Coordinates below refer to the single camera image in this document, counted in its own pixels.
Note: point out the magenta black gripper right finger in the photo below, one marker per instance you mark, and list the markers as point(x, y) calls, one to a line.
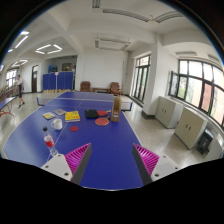
point(151, 166)

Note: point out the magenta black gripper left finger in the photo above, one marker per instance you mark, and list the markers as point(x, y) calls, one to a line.
point(71, 166)

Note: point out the clear plastic water bottle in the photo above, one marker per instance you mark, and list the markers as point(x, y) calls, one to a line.
point(48, 139)

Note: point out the small red round coaster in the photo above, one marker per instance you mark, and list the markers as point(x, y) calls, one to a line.
point(74, 128)

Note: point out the white ceramic mug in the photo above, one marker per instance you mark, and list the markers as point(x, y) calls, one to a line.
point(57, 124)

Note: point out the blue table tennis table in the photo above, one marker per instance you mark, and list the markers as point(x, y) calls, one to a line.
point(111, 165)

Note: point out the yellow book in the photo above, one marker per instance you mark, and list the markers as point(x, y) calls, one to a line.
point(72, 116)

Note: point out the red table tennis paddle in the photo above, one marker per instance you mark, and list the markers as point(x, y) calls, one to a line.
point(102, 121)
point(103, 112)

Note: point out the colourful small book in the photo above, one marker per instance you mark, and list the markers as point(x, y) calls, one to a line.
point(49, 115)

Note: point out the grey thin booklet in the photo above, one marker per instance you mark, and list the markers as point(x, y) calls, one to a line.
point(59, 112)

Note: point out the black pouch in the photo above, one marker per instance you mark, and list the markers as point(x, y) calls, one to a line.
point(91, 114)

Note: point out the near beige cabinet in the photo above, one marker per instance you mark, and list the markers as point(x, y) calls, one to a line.
point(190, 127)

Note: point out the beige cabinet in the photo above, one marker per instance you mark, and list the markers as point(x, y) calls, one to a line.
point(168, 112)
point(190, 127)

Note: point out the far beige cabinet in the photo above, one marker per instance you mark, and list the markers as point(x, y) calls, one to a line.
point(168, 112)

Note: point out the black bin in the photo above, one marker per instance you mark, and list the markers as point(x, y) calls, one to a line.
point(205, 141)

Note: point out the brown cardboard box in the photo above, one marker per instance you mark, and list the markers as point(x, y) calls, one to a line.
point(116, 109)

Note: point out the small wooden side table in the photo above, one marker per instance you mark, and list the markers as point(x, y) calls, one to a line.
point(101, 90)

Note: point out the left brown armchair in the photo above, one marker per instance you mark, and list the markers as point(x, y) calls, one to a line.
point(85, 86)

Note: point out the brown armchair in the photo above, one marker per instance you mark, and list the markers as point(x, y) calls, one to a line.
point(115, 89)
point(85, 86)

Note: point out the right brown armchair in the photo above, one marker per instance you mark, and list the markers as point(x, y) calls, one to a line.
point(115, 89)

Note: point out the blue partition screens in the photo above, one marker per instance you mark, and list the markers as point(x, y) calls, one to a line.
point(58, 81)

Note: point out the standing person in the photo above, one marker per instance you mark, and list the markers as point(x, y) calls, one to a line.
point(20, 90)

